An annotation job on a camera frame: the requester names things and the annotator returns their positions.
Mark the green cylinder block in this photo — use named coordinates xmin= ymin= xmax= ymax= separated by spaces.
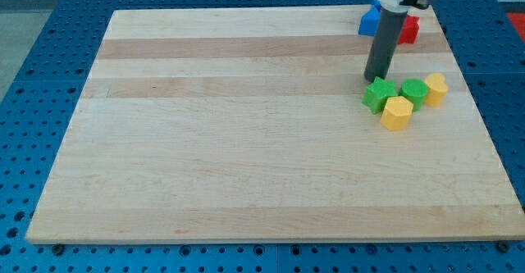
xmin=399 ymin=79 xmax=428 ymax=112

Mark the blue block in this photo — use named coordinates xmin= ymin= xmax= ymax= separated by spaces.
xmin=358 ymin=0 xmax=381 ymax=37

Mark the yellow hexagon block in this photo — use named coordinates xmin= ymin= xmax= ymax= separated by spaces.
xmin=380 ymin=96 xmax=413 ymax=131

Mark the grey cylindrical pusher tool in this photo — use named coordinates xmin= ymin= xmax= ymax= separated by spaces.
xmin=363 ymin=9 xmax=408 ymax=83

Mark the wooden board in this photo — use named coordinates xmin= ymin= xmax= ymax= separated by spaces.
xmin=26 ymin=5 xmax=524 ymax=244

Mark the red block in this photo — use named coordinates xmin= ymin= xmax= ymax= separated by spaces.
xmin=397 ymin=16 xmax=420 ymax=44

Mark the yellow heart block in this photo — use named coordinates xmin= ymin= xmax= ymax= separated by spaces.
xmin=424 ymin=73 xmax=449 ymax=107

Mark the green star block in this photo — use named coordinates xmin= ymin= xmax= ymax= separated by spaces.
xmin=362 ymin=77 xmax=398 ymax=114

